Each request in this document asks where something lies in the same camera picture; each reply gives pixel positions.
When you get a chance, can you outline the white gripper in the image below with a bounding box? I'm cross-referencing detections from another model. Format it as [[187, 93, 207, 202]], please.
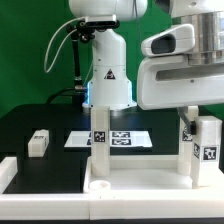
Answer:
[[137, 55, 224, 135]]

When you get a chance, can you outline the white desk top tray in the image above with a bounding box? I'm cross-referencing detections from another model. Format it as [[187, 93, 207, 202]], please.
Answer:
[[83, 155, 224, 194]]

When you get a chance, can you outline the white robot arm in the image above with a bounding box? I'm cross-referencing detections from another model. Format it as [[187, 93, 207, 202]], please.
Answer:
[[69, 0, 224, 134]]

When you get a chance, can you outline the fiducial marker sheet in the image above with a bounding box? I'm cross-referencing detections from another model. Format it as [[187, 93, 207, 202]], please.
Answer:
[[65, 131, 152, 148]]

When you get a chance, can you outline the white front fence bar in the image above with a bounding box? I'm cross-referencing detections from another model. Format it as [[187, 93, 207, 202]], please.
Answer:
[[0, 190, 224, 220]]

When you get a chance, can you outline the white left fence block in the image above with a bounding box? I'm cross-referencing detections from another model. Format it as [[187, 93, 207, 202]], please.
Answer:
[[0, 157, 18, 194]]

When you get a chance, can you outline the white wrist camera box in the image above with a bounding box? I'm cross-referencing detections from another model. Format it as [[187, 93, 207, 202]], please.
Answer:
[[141, 24, 195, 57]]

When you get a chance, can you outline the black camera pole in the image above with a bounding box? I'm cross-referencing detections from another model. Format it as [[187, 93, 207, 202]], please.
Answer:
[[71, 32, 86, 110]]

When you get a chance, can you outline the black base cable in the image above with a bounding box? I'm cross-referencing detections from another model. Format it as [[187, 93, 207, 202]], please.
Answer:
[[45, 87, 84, 105]]

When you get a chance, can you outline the black camera on pole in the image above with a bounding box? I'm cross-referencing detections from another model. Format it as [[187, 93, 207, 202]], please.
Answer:
[[66, 14, 120, 43]]

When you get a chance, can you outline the white cable loop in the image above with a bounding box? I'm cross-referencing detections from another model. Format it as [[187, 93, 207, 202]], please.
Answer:
[[43, 16, 87, 74]]

